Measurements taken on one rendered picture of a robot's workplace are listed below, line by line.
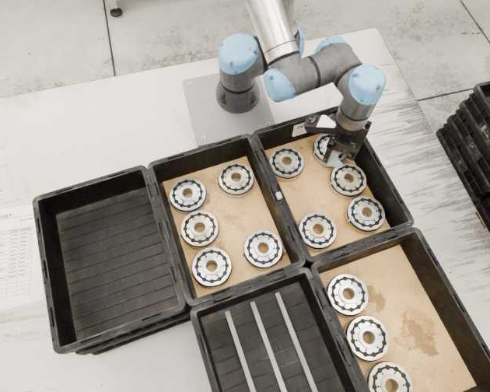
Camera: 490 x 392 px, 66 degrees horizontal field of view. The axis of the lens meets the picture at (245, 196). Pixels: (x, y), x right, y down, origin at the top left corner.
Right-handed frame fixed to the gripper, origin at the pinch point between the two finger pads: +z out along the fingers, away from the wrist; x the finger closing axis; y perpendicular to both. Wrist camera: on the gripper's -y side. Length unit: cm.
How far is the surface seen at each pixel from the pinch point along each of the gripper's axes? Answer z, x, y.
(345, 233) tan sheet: 1.9, -19.3, 13.4
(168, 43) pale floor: 86, 88, -122
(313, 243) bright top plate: -0.9, -26.7, 6.3
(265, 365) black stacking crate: 2, -59, 7
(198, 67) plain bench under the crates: 15, 25, -58
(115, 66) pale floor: 86, 57, -142
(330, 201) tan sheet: 2.0, -12.1, 6.5
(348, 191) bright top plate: -0.9, -8.4, 9.8
